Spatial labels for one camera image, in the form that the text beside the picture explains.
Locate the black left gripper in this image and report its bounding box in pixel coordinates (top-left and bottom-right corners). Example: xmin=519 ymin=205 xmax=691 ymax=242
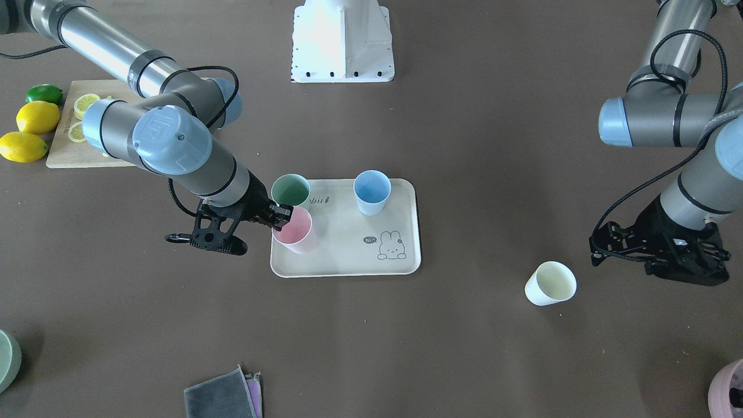
xmin=589 ymin=197 xmax=731 ymax=286

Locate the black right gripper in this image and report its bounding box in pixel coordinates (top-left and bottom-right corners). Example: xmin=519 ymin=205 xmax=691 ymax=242
xmin=164 ymin=172 xmax=294 ymax=255

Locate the pink cup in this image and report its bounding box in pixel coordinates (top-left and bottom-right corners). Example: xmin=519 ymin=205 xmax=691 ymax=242
xmin=272 ymin=207 xmax=318 ymax=254

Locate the green cup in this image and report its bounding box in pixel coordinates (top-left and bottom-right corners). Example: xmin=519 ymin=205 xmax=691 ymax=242
xmin=270 ymin=174 xmax=311 ymax=211

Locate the blue cup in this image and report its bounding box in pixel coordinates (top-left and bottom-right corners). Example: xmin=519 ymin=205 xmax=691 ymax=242
xmin=354 ymin=170 xmax=392 ymax=216

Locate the cream cup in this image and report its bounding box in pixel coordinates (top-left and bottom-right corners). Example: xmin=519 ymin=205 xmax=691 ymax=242
xmin=524 ymin=260 xmax=578 ymax=306

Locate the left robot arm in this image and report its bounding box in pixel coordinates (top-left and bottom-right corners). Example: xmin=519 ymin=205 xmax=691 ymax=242
xmin=589 ymin=1 xmax=742 ymax=286

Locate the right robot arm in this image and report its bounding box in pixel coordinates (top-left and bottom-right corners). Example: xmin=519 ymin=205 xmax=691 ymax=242
xmin=2 ymin=1 xmax=293 ymax=255

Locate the cream rabbit tray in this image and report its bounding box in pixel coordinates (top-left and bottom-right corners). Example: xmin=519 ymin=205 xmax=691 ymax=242
xmin=270 ymin=178 xmax=421 ymax=278

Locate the pink bowl with ice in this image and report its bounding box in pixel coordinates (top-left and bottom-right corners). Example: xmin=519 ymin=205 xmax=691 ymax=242
xmin=708 ymin=359 xmax=742 ymax=417

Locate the grey cloth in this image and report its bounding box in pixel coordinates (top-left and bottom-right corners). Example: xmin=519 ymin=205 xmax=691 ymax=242
xmin=183 ymin=367 xmax=264 ymax=417

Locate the lemon slice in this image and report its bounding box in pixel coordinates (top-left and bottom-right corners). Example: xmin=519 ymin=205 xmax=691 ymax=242
xmin=67 ymin=121 xmax=87 ymax=143
xmin=73 ymin=93 xmax=101 ymax=121

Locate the wooden cutting board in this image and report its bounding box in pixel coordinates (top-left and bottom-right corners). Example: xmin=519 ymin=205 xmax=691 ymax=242
xmin=46 ymin=80 xmax=142 ymax=168

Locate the yellow lemon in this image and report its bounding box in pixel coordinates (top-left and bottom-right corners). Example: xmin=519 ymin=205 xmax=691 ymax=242
xmin=16 ymin=100 xmax=61 ymax=135
xmin=1 ymin=131 xmax=48 ymax=163

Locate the green lime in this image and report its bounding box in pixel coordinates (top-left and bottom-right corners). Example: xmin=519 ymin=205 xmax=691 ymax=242
xmin=26 ymin=83 xmax=64 ymax=105

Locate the green bowl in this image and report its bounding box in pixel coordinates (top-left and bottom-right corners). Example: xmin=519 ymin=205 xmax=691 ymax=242
xmin=0 ymin=330 xmax=22 ymax=392

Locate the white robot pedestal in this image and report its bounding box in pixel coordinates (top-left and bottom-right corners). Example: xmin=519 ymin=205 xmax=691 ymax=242
xmin=290 ymin=1 xmax=395 ymax=83

